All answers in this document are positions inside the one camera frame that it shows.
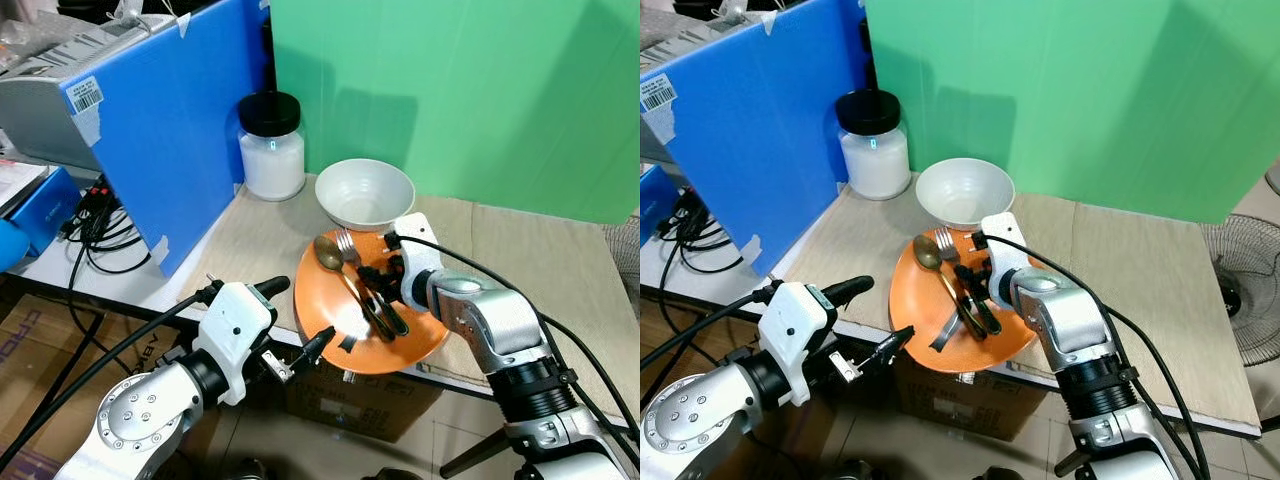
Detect silver metal fork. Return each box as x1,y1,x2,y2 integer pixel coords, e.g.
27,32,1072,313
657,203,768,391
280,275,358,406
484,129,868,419
334,229,381,306
934,226,976,301

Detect bronze metal spoon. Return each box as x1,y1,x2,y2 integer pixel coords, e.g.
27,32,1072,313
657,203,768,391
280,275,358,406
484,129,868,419
313,235,393,341
912,235,986,339

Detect orange round plate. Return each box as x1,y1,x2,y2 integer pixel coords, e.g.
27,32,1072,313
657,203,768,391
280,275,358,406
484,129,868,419
293,228,451,376
889,228,1041,374

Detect white ceramic bowl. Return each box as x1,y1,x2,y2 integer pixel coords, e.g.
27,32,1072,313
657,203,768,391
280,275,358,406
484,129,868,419
915,157,1016,231
315,158,416,233

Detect black-lidded jar of white powder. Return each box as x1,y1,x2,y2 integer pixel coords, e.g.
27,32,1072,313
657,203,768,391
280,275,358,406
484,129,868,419
836,88,912,201
237,91,307,203

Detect blue corrugated plastic board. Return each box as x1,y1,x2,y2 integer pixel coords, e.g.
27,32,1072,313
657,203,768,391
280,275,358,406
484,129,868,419
640,0,869,277
60,0,273,279

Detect green backdrop board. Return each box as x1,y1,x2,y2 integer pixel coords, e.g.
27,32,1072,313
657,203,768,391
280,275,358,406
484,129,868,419
862,0,1280,224
268,0,641,227

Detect blue carton box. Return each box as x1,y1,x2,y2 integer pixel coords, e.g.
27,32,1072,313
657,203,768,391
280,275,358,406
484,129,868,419
0,165,83,258
640,163,683,243

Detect printed brown cardboard box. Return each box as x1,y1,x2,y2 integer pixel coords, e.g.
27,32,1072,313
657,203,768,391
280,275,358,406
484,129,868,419
0,293,106,426

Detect grey floor fan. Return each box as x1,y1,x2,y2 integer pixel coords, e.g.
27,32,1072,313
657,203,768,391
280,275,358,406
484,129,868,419
1200,213,1280,367
604,215,641,293

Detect white barcode label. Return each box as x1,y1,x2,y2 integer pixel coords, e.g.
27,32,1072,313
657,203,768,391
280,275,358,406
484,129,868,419
641,75,678,113
67,76,106,115

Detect grey office printer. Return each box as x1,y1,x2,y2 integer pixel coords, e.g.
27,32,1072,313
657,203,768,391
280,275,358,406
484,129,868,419
0,35,111,173
640,20,721,166

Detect white printed paper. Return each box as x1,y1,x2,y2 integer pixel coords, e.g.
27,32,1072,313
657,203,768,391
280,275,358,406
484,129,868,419
0,158,49,213

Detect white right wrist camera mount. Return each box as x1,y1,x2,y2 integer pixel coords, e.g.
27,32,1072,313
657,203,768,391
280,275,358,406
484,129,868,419
393,213,448,313
980,212,1036,306

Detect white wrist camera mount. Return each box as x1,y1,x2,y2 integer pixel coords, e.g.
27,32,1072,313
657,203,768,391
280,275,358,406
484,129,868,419
393,213,448,313
980,212,1036,306
193,283,279,406
765,283,839,406

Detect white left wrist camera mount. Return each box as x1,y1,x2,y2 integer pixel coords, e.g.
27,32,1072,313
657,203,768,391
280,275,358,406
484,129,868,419
193,283,279,406
765,283,839,406

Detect tangled black power cables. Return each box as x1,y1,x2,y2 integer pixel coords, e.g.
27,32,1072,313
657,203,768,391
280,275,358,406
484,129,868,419
660,180,753,286
58,178,153,277

